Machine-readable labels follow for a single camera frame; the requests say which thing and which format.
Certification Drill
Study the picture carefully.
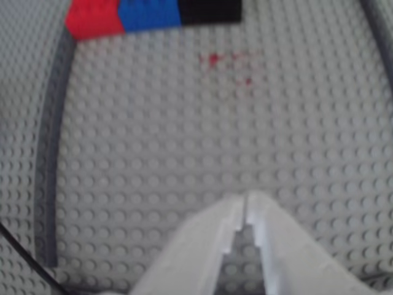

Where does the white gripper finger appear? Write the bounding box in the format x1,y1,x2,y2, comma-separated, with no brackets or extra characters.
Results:
246,190,379,295
130,192,246,295

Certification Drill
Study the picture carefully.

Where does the blue lego cube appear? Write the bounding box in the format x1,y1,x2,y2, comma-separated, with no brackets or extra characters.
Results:
117,0,182,34

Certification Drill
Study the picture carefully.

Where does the black lego cube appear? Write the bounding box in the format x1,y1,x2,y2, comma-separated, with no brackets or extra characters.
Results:
177,0,244,26

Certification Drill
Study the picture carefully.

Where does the red lego cube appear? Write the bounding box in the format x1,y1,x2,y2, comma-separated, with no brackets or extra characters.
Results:
64,0,126,41

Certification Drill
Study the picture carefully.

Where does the grey studded lego baseplate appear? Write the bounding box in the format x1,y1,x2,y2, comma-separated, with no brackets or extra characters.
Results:
0,0,393,295

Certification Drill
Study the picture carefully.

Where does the thick black camera cable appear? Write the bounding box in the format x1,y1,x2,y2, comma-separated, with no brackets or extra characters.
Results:
0,221,68,295

